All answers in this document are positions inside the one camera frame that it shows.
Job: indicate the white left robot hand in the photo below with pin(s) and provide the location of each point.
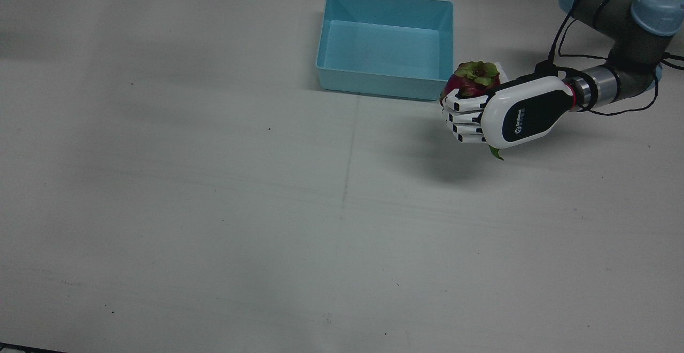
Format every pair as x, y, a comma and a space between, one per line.
526, 110

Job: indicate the pink green dragon fruit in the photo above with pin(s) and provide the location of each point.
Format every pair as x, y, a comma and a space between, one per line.
473, 78

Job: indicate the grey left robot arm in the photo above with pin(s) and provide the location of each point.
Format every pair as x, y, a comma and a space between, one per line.
625, 22

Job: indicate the light blue plastic bin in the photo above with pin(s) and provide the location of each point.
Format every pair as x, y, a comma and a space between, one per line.
385, 48

